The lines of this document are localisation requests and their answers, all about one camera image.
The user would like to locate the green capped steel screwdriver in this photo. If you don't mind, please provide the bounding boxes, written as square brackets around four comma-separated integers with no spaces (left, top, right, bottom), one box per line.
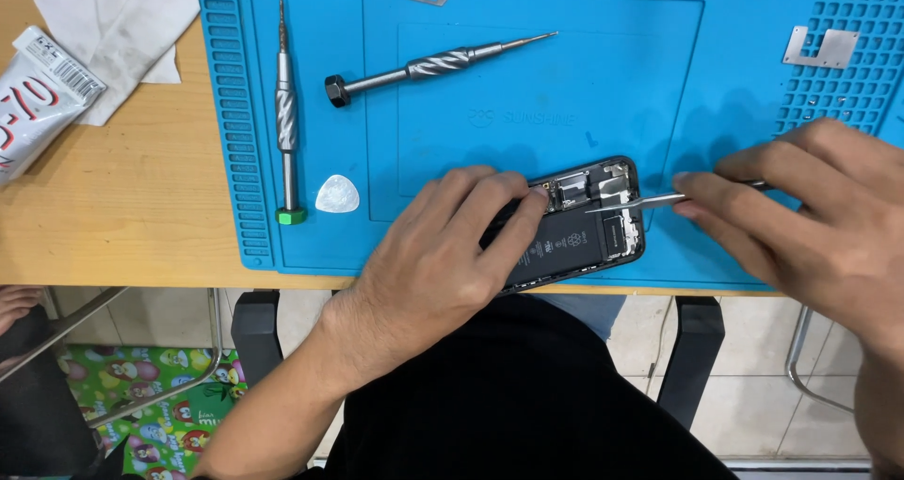
[274,0,309,227]

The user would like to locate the person's left hand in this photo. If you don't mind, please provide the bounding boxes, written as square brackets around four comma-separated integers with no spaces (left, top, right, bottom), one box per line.
[319,165,550,391]

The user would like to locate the person's black shirt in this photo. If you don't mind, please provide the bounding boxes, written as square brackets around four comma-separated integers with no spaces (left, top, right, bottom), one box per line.
[297,295,739,480]

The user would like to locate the white glue tube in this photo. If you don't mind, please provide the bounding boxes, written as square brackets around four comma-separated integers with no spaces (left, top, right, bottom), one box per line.
[0,25,107,187]

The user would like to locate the person's blue jeans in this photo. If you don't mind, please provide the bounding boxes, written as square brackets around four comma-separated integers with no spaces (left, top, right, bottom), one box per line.
[530,293,628,344]

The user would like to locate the small metal bracket plate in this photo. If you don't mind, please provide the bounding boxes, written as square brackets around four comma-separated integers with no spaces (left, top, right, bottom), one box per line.
[782,25,861,70]

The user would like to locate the steel tweezers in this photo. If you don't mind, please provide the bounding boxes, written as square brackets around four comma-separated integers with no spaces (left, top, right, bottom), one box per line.
[585,178,771,214]

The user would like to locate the thin white cable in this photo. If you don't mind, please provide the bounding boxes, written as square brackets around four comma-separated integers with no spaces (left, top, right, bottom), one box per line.
[646,296,676,398]

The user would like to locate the black smartphone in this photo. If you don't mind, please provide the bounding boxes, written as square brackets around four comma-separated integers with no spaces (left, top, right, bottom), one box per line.
[480,156,647,296]

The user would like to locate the black capped steel screwdriver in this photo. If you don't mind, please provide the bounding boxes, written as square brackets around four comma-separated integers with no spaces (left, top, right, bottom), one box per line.
[324,31,559,108]

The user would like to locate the white tissue paper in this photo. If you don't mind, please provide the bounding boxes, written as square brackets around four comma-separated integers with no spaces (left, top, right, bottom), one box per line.
[34,0,202,127]

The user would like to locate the blue silicone repair mat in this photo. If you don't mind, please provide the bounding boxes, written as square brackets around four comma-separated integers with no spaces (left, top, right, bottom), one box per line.
[194,0,904,291]

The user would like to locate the curved metal chair leg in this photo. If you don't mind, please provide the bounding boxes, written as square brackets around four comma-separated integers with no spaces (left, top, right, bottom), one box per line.
[785,305,856,416]

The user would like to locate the person's right hand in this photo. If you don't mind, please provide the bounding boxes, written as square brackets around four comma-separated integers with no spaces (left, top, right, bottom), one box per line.
[671,117,904,357]

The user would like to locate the metal chair frame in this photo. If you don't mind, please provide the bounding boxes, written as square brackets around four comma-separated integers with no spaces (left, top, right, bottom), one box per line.
[0,287,224,429]

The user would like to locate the white triangular opening pick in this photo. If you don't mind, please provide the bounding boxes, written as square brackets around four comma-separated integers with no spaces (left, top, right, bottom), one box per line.
[315,174,361,214]

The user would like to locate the colourful cartoon printed sheet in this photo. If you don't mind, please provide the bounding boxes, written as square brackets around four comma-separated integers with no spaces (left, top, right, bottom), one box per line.
[56,346,248,480]

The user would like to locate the black chair armrest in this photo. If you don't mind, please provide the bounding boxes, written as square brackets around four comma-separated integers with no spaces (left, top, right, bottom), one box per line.
[657,296,726,431]
[231,291,282,391]

